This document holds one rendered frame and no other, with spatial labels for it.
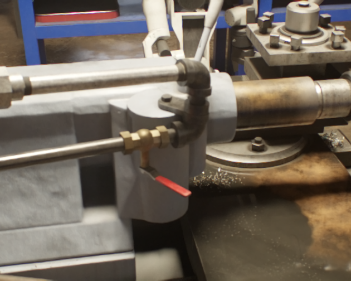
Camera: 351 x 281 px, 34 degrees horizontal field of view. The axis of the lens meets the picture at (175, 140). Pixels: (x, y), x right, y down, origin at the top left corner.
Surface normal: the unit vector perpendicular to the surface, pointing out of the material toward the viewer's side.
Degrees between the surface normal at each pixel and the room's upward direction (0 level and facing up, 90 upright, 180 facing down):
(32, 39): 90
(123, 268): 90
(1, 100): 101
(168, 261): 10
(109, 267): 90
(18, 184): 70
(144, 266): 15
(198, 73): 76
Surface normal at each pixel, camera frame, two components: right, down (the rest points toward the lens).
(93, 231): 0.15, 0.02
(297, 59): 0.14, 0.50
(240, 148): 0.00, -0.87
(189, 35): 0.10, 0.28
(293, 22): -0.62, 0.39
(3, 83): 0.46, -0.13
